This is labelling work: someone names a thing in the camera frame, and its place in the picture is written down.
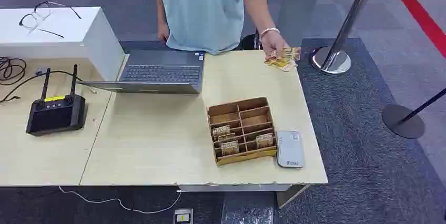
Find person's right hand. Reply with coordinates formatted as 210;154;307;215
157;22;170;43

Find person's left hand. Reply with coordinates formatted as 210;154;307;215
260;30;290;61

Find grey laptop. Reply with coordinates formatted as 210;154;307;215
77;48;206;95

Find person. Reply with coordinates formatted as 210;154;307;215
152;0;274;55

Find white box riser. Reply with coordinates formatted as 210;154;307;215
0;6;126;83

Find yellow printed card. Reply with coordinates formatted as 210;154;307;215
220;140;240;157
256;133;275;149
212;125;232;138

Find grey card reader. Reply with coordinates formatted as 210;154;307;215
276;130;305;169

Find wooden card box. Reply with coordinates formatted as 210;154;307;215
207;97;278;167

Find black-framed eyeglasses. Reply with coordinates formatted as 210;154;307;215
18;1;83;39

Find black router with antennas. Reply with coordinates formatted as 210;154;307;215
25;64;87;137

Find wooden table leg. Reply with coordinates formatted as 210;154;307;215
276;184;311;209

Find plastic-wrapped black robot leg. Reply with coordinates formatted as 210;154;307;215
221;191;276;224

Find floor socket box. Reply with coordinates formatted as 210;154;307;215
173;208;194;224

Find silver bracelet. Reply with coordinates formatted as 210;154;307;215
259;27;281;39

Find silver stanchion post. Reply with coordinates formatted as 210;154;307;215
310;0;382;75

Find long black cable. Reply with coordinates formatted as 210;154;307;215
0;70;84;104

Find black stanchion post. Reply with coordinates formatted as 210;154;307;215
381;87;446;140

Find coiled black cable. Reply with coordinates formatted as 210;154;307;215
0;56;27;86

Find white cable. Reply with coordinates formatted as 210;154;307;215
58;186;182;215

